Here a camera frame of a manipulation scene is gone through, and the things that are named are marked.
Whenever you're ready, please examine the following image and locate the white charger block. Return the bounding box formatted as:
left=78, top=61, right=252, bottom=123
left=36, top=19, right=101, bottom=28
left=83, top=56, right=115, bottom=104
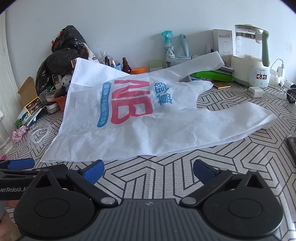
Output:
left=248, top=86, right=264, bottom=99

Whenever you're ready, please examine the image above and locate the translucent plastic container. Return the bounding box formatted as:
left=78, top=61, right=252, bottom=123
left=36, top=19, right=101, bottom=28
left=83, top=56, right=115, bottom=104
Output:
left=171, top=56, right=193, bottom=68

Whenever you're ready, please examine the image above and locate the teal trigger spray bottle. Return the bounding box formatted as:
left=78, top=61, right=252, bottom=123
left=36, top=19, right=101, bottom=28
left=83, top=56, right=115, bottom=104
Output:
left=161, top=31, right=176, bottom=68

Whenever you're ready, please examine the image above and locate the black cable bundle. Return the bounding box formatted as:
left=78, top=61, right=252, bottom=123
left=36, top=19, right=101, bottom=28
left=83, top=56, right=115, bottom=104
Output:
left=286, top=85, right=296, bottom=104

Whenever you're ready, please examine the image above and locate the amber spray bottle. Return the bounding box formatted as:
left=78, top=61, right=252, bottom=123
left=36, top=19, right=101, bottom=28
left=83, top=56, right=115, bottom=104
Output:
left=121, top=57, right=132, bottom=74

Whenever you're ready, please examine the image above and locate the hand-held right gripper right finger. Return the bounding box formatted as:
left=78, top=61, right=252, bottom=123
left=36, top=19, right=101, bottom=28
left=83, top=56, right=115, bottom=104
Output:
left=180, top=159, right=266, bottom=207

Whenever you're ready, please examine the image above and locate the person's left hand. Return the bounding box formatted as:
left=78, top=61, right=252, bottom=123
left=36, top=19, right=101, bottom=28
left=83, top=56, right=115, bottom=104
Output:
left=0, top=200, right=21, bottom=233

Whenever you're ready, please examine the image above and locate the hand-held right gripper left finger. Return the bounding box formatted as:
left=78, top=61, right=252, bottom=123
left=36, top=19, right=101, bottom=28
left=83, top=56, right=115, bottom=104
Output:
left=32, top=159, right=118, bottom=207

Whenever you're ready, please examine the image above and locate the white plug with cable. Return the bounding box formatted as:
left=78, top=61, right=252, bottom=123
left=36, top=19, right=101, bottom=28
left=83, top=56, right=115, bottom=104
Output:
left=270, top=58, right=287, bottom=78

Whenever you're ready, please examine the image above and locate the round metal tin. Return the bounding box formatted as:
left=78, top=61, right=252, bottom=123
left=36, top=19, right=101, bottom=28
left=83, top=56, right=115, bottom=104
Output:
left=46, top=102, right=61, bottom=114

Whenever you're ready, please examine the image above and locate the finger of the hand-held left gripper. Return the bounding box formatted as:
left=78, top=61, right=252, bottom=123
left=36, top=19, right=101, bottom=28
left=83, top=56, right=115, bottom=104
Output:
left=0, top=159, right=35, bottom=170
left=0, top=164, right=67, bottom=181

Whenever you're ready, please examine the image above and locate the black garbage bag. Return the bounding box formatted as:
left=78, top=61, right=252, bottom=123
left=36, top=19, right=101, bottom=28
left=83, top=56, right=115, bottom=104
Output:
left=35, top=25, right=92, bottom=93

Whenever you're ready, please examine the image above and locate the clear plastic loop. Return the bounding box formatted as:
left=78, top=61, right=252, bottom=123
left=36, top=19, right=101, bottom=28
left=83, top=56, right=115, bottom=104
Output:
left=29, top=126, right=50, bottom=144

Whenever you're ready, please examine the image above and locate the white carton box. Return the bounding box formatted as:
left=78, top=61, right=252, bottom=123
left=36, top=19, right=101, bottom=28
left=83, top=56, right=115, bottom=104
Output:
left=212, top=29, right=233, bottom=55

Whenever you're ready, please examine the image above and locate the yellow snack pouch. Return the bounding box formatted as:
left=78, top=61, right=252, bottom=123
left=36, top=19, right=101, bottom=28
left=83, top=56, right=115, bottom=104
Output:
left=83, top=44, right=100, bottom=63

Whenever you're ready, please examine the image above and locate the gold foil packet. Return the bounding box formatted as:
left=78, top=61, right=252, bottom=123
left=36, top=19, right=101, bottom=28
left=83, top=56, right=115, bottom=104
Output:
left=213, top=81, right=231, bottom=89

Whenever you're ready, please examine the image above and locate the pink scrunchie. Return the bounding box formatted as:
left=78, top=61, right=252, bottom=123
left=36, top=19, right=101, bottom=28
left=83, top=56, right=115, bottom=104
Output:
left=12, top=126, right=28, bottom=143

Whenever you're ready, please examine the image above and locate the pale green small container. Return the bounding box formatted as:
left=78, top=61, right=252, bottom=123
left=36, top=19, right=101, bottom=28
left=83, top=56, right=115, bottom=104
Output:
left=149, top=58, right=164, bottom=72

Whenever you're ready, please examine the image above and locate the black flat device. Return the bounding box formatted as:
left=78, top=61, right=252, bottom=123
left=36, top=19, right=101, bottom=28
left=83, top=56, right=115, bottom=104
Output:
left=286, top=137, right=296, bottom=161

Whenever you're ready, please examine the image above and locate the brown cardboard box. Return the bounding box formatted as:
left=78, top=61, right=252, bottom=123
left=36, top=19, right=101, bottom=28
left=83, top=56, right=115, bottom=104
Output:
left=18, top=76, right=42, bottom=109

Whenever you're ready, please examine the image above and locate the white printed shopping bag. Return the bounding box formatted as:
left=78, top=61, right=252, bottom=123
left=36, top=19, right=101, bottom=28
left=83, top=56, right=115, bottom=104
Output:
left=40, top=51, right=278, bottom=165

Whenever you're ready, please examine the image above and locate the panda plush toy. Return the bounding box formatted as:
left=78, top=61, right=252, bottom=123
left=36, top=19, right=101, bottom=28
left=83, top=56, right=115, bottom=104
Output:
left=60, top=74, right=73, bottom=90

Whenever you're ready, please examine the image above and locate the orange cardboard box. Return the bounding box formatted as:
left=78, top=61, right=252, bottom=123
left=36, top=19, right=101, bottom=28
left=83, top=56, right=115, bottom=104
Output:
left=45, top=93, right=67, bottom=112

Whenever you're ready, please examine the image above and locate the green flat box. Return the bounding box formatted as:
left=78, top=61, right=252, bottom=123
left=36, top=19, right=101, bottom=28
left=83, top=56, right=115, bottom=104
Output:
left=191, top=69, right=234, bottom=83

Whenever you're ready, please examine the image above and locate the clear plastic bottle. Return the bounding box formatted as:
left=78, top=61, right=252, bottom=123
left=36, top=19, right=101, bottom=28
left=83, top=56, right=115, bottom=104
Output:
left=100, top=50, right=114, bottom=66

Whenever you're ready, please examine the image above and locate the grey-green handheld device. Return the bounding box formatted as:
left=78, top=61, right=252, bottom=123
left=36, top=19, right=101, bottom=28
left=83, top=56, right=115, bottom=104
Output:
left=174, top=34, right=192, bottom=57

